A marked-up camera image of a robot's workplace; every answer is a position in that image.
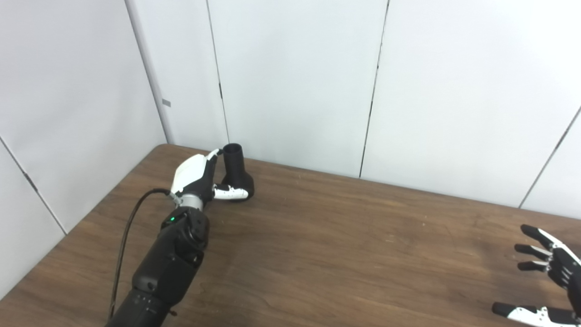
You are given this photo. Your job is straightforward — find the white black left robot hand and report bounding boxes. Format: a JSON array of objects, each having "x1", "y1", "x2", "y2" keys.
[{"x1": 170, "y1": 149, "x2": 250, "y2": 212}]

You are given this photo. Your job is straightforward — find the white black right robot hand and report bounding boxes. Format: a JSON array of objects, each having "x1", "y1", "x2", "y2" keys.
[{"x1": 492, "y1": 224, "x2": 581, "y2": 327}]

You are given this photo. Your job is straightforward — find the black flask-shaped vase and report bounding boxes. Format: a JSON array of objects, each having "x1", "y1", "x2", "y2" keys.
[{"x1": 219, "y1": 143, "x2": 255, "y2": 203}]

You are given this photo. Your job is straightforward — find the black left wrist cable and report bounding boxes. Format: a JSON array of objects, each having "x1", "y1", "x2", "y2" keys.
[{"x1": 108, "y1": 188, "x2": 178, "y2": 319}]

